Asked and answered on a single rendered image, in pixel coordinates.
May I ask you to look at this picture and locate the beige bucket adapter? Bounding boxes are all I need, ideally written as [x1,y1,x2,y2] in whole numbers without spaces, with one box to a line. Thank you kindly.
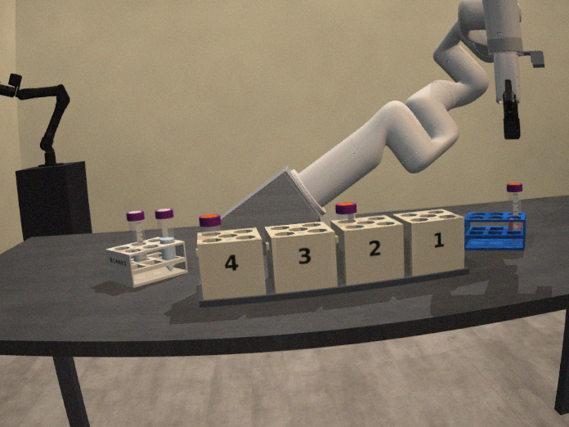
[265,222,338,294]
[392,209,464,276]
[196,228,267,300]
[330,215,404,285]

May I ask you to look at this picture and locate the blue tube rack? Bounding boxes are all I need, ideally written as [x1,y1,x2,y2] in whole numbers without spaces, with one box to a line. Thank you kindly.
[464,212,526,250]

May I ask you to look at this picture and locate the beige tube rack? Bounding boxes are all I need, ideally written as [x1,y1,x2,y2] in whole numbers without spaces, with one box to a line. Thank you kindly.
[105,237,188,288]

